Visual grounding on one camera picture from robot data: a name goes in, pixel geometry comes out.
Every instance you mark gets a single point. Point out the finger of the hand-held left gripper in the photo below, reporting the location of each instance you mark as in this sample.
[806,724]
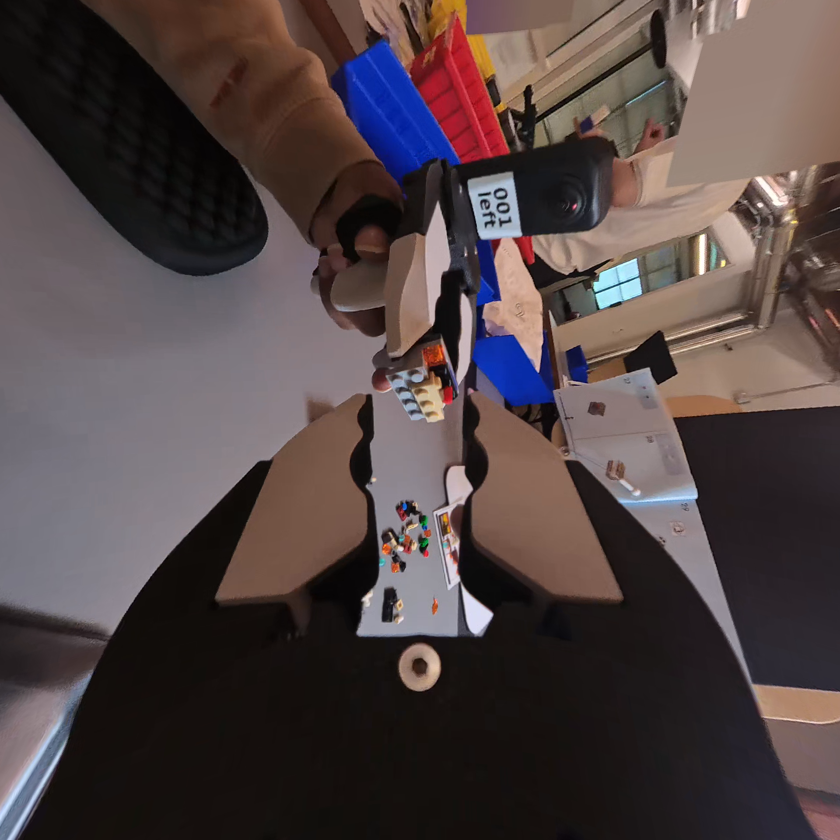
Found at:
[464,334]
[413,295]

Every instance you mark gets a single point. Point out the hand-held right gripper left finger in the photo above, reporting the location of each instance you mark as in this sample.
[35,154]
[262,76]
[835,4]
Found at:
[302,518]

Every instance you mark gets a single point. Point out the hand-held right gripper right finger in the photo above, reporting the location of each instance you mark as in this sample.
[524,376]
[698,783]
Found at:
[538,525]

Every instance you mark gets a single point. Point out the transparent orange lego piece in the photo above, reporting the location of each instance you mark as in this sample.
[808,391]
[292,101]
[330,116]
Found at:
[433,355]

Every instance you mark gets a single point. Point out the tan lego plate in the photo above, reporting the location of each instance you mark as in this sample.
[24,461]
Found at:
[430,400]

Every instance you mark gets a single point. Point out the small grey lego assembly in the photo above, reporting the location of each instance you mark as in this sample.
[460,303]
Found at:
[410,387]

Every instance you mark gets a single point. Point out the pile of lego pieces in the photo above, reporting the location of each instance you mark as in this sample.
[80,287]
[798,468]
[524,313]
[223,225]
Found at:
[407,538]

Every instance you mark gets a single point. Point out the white book stand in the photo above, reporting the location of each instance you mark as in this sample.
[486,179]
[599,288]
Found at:
[476,617]

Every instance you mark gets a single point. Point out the instruction booklet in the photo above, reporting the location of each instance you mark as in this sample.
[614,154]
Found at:
[623,420]

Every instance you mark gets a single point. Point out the person's left forearm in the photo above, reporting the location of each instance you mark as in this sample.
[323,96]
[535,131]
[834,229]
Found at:
[249,85]

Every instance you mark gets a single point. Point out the lego sticker sheet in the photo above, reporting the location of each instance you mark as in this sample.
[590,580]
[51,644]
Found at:
[449,551]

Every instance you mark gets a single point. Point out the person's right hand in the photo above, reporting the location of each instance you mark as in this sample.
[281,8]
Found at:
[457,522]

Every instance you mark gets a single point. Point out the person's left hand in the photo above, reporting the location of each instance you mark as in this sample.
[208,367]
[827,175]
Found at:
[354,184]

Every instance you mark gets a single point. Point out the small blue bin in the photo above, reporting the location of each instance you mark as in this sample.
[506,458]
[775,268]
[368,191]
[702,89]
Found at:
[576,364]

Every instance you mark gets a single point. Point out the red plastic bin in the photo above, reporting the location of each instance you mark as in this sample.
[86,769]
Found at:
[459,92]

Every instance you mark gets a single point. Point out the yellow plastic bin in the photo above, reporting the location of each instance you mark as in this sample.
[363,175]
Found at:
[476,46]

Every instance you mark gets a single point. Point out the black laptop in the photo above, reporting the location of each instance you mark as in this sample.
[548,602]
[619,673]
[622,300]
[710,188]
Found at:
[649,358]

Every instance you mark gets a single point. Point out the black mesh armrest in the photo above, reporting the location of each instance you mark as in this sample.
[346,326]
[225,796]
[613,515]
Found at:
[118,151]

